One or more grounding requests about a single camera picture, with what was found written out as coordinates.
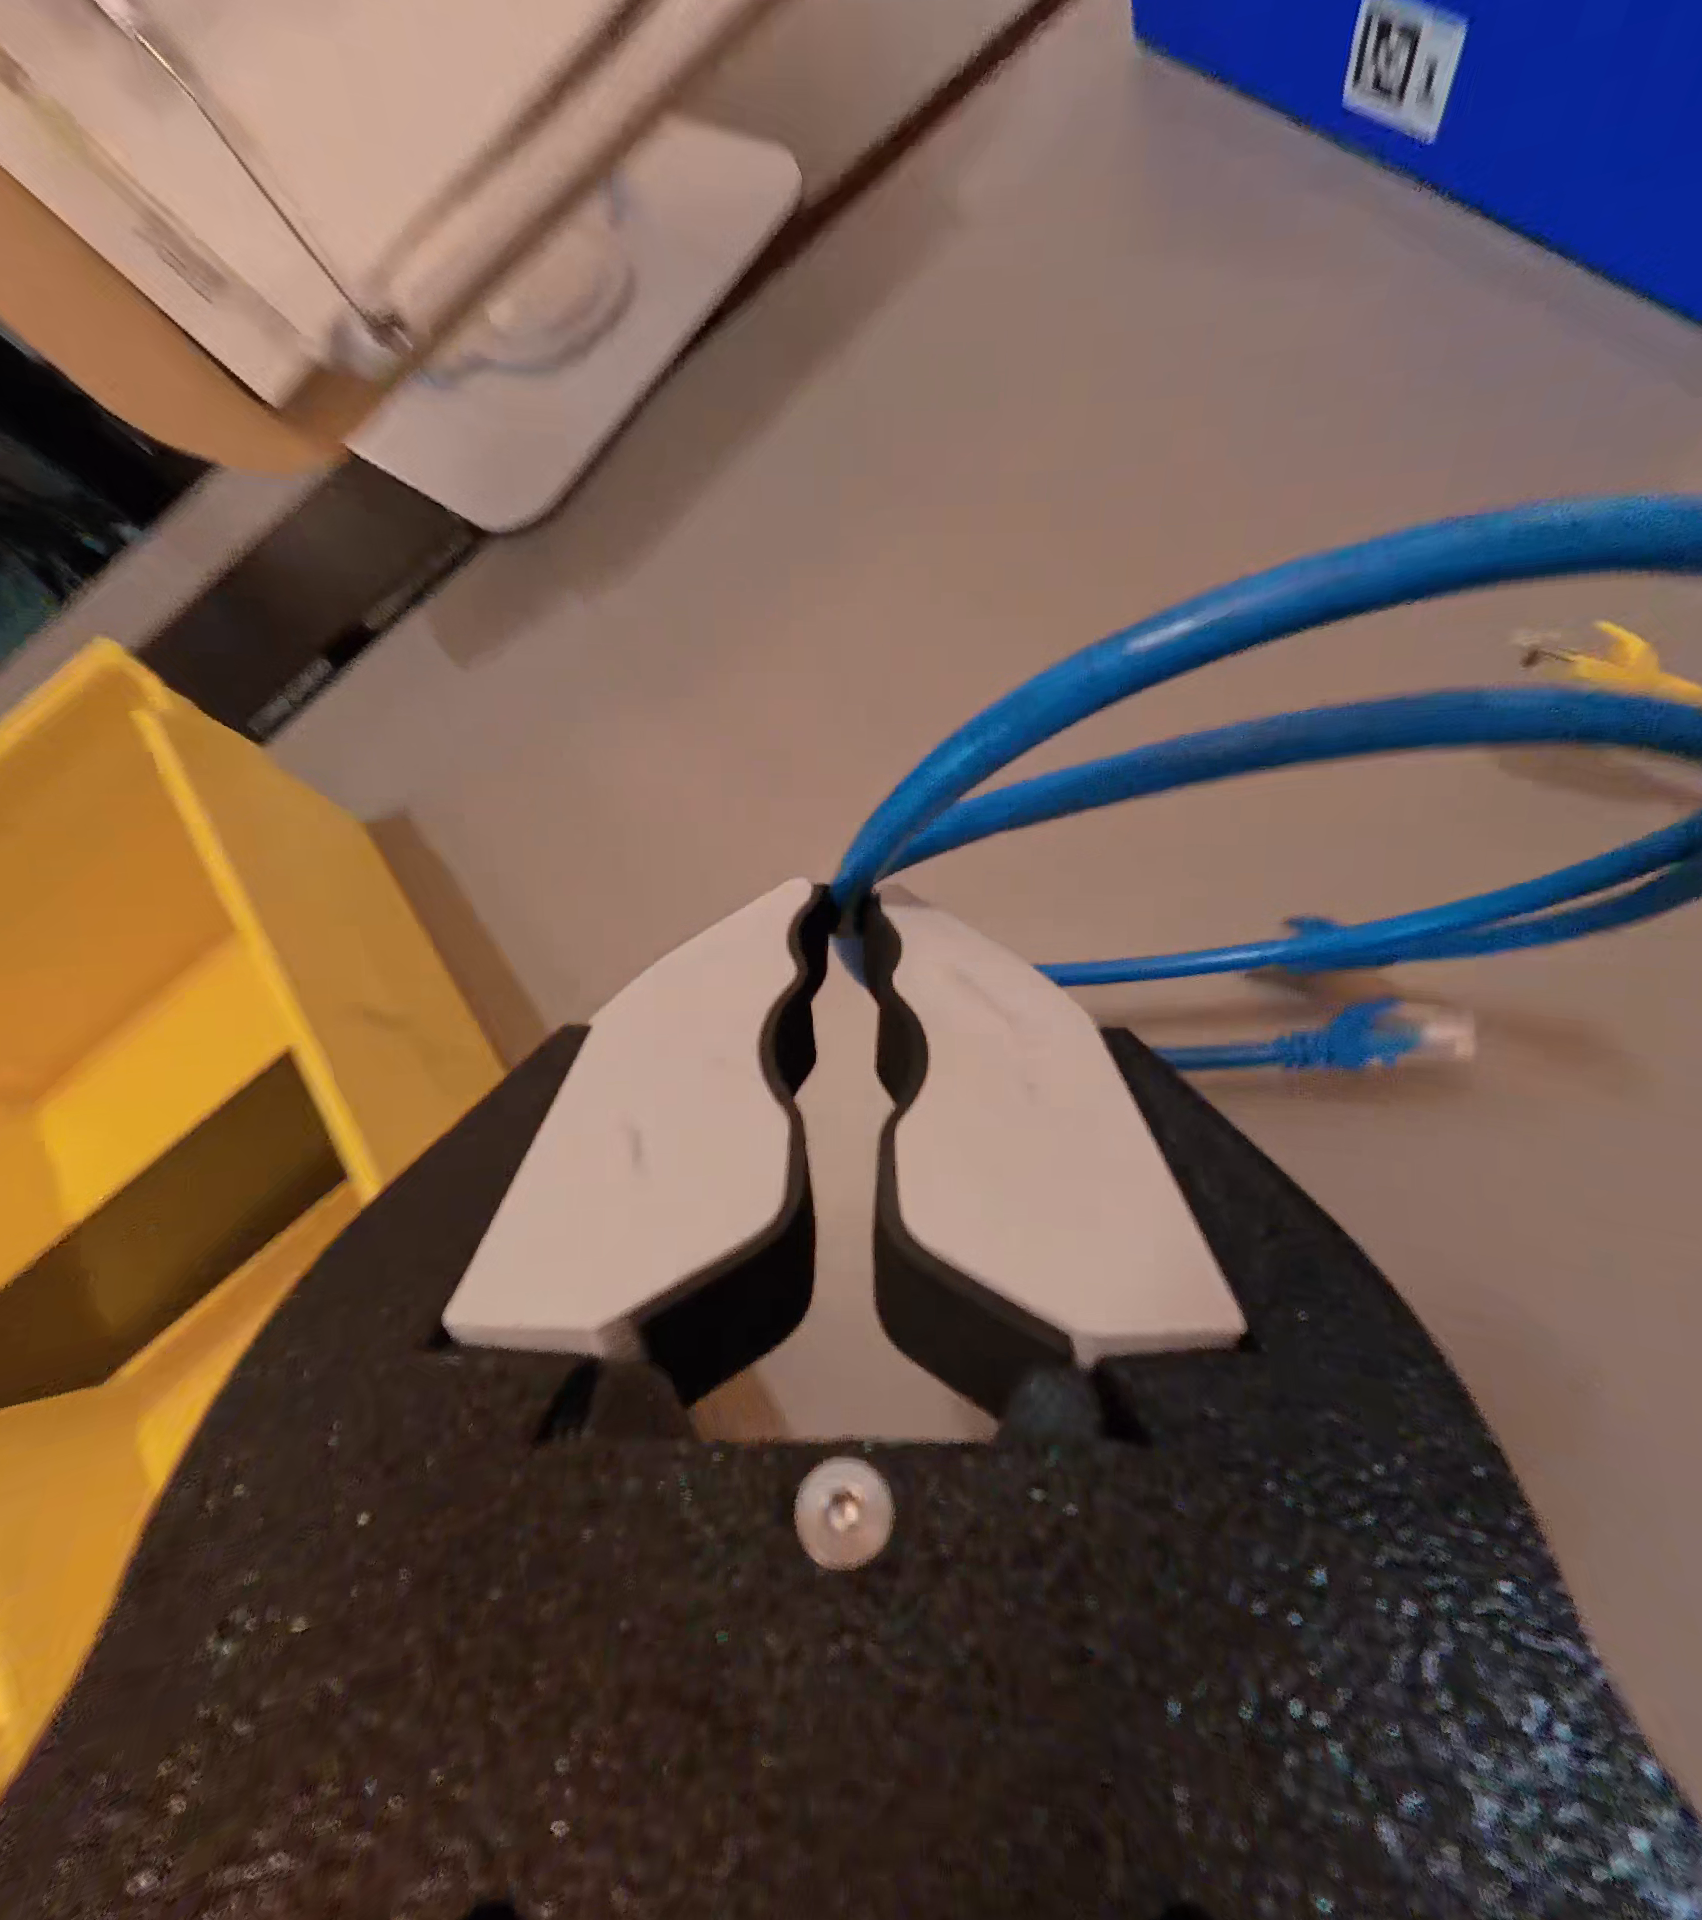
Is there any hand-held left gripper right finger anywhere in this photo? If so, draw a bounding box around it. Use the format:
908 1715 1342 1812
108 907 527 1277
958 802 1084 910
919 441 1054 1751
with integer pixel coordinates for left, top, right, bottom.
833 884 1251 1421

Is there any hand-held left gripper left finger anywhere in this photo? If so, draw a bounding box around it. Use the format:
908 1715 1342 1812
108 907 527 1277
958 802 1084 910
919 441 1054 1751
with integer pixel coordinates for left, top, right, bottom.
438 881 818 1408

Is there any blue ethernet cable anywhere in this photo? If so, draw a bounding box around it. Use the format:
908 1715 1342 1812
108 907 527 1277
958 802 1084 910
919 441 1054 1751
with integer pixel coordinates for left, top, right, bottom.
828 495 1702 1075

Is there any grey desk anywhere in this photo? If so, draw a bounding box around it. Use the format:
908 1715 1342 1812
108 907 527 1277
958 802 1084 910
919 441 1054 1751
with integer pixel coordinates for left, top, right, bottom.
139 0 1702 1920

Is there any yellow plastic bin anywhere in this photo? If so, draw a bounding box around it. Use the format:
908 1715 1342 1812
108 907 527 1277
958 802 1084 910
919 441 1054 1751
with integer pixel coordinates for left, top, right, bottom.
0 636 510 1920

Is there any white flat stand base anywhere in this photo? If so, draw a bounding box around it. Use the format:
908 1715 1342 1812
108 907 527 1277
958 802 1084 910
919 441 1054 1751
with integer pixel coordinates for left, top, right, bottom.
343 111 808 536

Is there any tan cardboard box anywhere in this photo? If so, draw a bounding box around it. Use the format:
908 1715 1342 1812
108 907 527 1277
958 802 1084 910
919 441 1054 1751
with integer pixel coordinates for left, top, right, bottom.
0 74 351 480

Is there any blue plastic bin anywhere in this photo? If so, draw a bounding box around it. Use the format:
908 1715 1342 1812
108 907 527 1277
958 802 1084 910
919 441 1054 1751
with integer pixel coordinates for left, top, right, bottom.
1129 0 1702 329

